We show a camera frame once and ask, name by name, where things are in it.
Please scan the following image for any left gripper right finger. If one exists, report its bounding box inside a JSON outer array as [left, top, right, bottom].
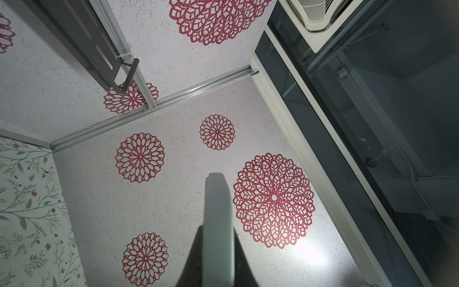
[[234, 231, 259, 287]]

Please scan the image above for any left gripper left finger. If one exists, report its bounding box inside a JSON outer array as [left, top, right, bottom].
[[176, 226, 203, 287]]

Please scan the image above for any phone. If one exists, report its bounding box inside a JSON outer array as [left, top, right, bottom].
[[202, 173, 235, 287]]

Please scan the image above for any grey slotted wall shelf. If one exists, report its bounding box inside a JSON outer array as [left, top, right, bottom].
[[23, 1, 139, 94]]

